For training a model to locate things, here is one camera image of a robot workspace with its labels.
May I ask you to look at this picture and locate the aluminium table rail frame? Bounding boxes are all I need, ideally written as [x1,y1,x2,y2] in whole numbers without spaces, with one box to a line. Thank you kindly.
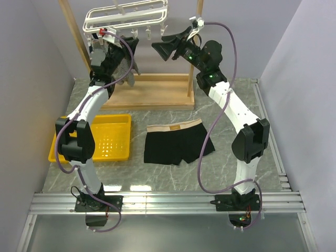
[18,86,318,251]

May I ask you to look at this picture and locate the black underwear beige waistband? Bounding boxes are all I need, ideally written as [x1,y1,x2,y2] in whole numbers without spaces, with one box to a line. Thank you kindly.
[143,119,207,165]

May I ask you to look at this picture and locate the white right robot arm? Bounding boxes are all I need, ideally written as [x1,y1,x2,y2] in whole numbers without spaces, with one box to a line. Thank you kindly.
[144,27,270,210]

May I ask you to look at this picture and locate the grey striped underwear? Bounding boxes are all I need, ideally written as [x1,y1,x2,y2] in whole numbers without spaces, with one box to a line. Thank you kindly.
[89,38,140,87]

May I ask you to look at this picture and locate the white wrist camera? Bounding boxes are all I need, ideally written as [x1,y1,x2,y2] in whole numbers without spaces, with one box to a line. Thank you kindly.
[189,16,205,29]
[99,27,122,48]

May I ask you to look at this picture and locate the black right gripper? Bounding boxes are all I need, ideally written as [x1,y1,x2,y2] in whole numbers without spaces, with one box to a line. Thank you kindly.
[150,27,206,72]

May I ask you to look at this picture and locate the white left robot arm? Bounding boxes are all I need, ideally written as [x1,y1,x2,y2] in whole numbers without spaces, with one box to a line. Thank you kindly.
[54,36,139,211]

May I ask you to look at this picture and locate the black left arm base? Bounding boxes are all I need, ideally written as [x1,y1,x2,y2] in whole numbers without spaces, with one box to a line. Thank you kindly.
[70,185,123,228]

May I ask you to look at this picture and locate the white plastic clip hanger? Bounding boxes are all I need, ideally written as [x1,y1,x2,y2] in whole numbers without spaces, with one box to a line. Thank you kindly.
[82,1,169,46]

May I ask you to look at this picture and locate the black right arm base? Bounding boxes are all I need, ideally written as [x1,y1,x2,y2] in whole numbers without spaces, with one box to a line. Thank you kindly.
[210,189,262,230]

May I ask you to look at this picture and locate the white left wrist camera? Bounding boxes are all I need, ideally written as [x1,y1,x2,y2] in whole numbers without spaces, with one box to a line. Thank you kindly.
[99,27,122,48]

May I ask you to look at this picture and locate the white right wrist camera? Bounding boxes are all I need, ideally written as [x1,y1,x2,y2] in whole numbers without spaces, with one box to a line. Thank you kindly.
[189,16,205,29]

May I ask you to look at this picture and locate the wooden drying rack stand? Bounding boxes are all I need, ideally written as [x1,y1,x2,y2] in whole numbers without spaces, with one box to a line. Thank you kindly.
[59,1,195,110]

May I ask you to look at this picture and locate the yellow plastic tray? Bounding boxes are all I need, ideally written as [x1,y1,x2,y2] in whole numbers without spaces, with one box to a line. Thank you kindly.
[57,114,131,163]

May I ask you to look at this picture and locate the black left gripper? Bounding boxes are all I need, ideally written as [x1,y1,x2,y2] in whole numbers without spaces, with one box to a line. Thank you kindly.
[107,37,140,77]

